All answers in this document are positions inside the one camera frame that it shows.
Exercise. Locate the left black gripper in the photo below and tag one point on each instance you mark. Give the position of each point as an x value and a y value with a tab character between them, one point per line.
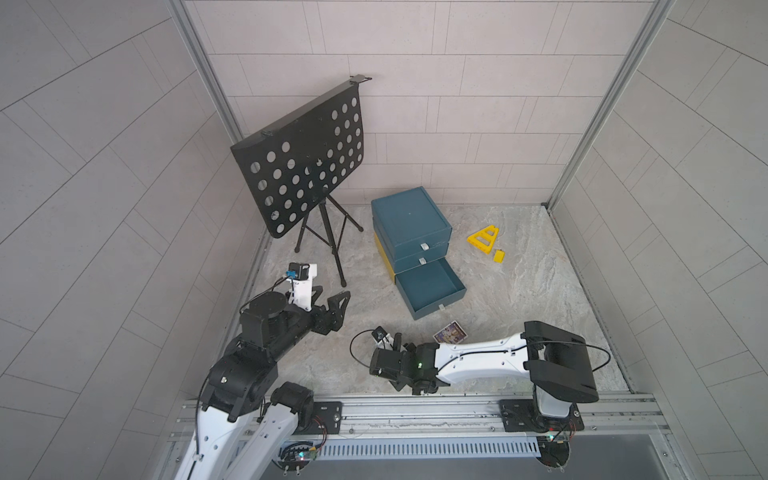
321	323

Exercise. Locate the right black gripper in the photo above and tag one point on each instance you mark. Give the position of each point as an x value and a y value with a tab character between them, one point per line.
394	382

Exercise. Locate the teal three-drawer cabinet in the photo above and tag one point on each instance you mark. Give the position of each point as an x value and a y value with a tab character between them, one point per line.
413	237

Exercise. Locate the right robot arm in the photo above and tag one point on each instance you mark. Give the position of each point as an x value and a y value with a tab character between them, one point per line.
557	362

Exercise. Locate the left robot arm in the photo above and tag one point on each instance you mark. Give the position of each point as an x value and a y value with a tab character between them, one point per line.
241	418

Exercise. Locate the colourful picture card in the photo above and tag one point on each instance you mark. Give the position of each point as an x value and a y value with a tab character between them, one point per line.
452	333

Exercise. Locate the black perforated music stand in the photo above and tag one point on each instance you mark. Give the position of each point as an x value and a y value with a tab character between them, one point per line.
293	165

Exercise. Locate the left green circuit board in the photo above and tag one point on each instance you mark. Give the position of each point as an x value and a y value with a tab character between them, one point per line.
296	456

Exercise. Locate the green circuit board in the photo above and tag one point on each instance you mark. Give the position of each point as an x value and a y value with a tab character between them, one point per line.
296	456
554	454

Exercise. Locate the right green circuit board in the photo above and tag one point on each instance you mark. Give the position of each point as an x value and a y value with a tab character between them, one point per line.
554	454

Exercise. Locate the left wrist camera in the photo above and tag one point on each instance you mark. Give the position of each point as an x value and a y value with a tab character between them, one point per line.
300	277

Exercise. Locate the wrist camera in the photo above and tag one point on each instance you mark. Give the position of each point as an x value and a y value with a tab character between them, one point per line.
300	277
383	339

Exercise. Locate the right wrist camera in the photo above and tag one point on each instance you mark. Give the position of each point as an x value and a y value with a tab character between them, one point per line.
383	339

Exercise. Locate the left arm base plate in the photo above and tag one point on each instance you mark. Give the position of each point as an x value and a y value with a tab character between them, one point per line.
325	416

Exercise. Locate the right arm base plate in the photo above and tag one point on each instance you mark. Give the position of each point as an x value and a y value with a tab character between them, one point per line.
522	415

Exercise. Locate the yellow triangular plastic frame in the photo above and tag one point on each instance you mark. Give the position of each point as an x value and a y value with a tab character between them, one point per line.
484	239

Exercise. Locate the aluminium mounting rail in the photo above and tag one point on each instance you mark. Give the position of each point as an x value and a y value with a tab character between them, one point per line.
459	416

